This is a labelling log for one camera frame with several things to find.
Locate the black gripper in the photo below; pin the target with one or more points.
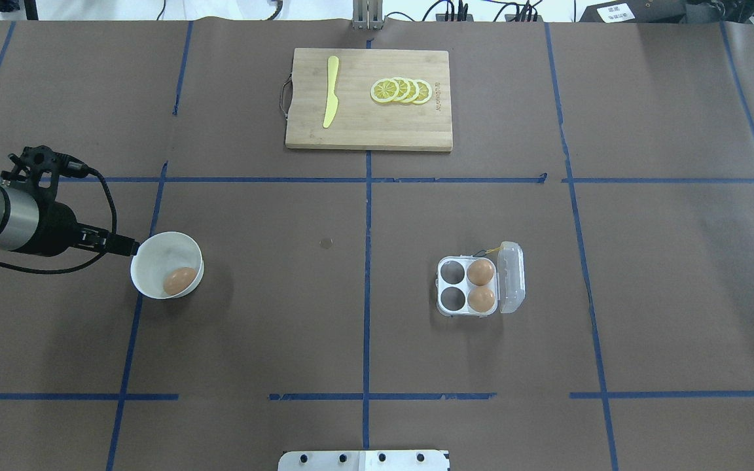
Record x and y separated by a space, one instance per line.
53 228

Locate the wooden cutting board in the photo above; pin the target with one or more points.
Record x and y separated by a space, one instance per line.
360 123

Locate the clear plastic egg box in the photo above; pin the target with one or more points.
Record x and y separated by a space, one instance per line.
509 283

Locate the yellow lemon slices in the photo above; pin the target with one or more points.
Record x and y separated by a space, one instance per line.
406 91

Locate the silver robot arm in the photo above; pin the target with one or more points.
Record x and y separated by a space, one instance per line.
32 222

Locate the white ceramic bowl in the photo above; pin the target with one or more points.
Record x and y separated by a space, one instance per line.
158 256

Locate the yellow plastic knife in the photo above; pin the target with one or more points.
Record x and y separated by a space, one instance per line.
332 102

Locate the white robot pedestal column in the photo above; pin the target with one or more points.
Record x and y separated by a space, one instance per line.
387 459

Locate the brown egg in box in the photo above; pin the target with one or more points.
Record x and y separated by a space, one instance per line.
481 272
482 300

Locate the black power box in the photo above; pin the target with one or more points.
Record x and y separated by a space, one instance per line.
646 12

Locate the aluminium frame post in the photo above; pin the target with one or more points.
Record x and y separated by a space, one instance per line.
368 15

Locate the brown egg from bowl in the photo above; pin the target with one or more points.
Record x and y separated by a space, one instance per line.
178 280

